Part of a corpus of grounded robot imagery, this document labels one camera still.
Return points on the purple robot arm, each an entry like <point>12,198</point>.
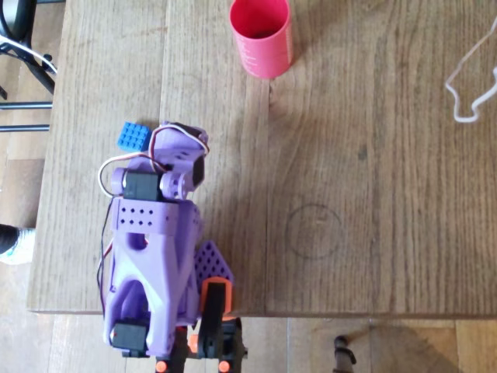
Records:
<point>155,252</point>

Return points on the black metal chair frame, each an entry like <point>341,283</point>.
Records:
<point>23,105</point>

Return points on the blue toy brick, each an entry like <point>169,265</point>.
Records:
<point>132,136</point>

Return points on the red patterned mug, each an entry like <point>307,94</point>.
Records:
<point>264,54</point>

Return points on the black and orange table clamp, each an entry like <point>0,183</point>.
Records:
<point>213,311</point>

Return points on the white sneaker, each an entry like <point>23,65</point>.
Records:
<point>23,245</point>

